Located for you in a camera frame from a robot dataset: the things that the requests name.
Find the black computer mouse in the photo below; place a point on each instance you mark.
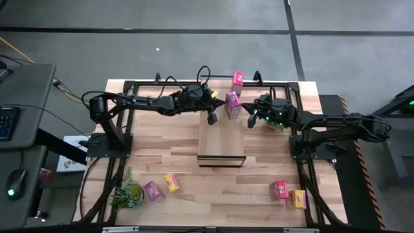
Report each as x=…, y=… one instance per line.
x=16, y=182

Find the black mat with hazard stripes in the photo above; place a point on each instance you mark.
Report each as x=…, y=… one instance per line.
x=349, y=181

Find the grey desk with mouse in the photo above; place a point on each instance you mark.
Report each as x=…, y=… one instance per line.
x=32, y=181

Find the grey desk with keyboard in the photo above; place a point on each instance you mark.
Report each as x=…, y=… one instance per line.
x=29, y=97

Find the bushy plant in woven pot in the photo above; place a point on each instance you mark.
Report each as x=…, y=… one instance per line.
x=277, y=127

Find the yellow Corn Pops cereal box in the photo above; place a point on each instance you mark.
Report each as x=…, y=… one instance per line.
x=297, y=199
x=172, y=182

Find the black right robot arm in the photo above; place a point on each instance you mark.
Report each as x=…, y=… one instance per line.
x=339, y=124

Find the silver metal bracket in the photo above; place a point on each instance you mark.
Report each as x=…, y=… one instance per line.
x=119, y=229
x=300, y=230

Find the white printed card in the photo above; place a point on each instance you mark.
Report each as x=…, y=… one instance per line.
x=72, y=158

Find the black table clamp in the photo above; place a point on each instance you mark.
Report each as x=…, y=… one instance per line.
x=157, y=77
x=257, y=76

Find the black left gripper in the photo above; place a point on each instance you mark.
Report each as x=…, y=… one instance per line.
x=194, y=97

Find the red Froot Loops cereal box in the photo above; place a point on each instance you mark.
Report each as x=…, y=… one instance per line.
x=238, y=78
x=278, y=190

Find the black rig frame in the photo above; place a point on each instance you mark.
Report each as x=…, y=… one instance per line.
x=128, y=86

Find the small yellow tag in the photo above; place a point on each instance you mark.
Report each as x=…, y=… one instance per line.
x=214, y=94

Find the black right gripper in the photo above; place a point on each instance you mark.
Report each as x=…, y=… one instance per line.
x=278, y=111

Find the purple Raisin Bran cereal box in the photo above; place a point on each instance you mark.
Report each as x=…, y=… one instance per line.
x=233, y=105
x=153, y=191

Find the green spiky succulent plant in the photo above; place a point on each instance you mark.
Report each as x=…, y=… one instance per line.
x=129, y=194

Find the neighbouring black workstation frame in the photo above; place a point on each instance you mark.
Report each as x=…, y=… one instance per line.
x=393, y=108

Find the black keyboard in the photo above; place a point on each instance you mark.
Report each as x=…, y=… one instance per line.
x=8, y=124

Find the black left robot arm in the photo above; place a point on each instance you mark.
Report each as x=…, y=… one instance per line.
x=145, y=103

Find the wooden shelf with black frame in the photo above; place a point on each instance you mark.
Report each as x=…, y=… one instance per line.
x=221, y=139

